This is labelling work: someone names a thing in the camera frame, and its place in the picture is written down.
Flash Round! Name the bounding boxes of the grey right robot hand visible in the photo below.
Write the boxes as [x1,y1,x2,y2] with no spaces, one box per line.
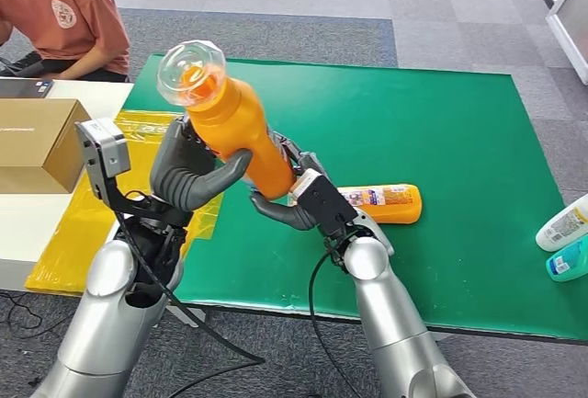
[249,133,331,232]

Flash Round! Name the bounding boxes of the white plastic bottle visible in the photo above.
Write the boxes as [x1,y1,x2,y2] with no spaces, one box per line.
[534,194,588,254]

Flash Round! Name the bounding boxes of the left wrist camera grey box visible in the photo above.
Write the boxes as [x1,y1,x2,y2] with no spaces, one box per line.
[74,118,192,226]

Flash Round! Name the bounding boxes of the teal plastic bottle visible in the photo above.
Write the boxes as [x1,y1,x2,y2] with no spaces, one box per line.
[545,235,588,284]

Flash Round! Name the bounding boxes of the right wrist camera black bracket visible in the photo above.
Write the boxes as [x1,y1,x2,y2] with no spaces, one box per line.
[288,167,359,238]

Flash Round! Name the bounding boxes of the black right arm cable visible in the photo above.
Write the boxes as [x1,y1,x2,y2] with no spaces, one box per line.
[308,248,351,398]

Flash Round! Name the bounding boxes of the person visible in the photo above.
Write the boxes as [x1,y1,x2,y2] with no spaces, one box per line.
[0,0,131,83]

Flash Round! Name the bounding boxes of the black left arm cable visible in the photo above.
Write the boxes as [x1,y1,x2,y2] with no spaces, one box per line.
[112,209,266,398]

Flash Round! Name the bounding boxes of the yellow plastic wrapped package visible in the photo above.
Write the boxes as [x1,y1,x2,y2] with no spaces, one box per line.
[25,109,225,296]

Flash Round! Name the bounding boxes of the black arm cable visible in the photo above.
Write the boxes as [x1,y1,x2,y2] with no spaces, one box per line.
[112,209,266,398]
[308,248,351,398]

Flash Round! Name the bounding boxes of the green table mat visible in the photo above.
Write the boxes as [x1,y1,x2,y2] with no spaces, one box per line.
[124,55,588,343]

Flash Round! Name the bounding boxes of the dark laptop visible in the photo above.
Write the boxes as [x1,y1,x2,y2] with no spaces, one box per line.
[0,78,55,100]

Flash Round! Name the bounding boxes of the thin black floor cables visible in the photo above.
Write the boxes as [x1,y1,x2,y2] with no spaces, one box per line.
[0,290,77,339]

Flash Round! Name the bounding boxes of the orange bottle clear cap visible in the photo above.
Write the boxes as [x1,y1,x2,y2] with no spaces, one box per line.
[156,40,297,201]
[337,183,422,226]

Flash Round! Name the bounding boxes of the brown cardboard box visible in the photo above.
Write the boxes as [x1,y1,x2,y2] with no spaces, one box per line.
[0,98,91,196]

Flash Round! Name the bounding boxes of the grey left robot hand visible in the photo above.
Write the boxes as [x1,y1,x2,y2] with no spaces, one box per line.
[149,116,254,214]

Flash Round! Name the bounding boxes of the white framed board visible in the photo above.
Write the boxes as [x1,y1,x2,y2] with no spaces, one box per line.
[545,0,588,85]

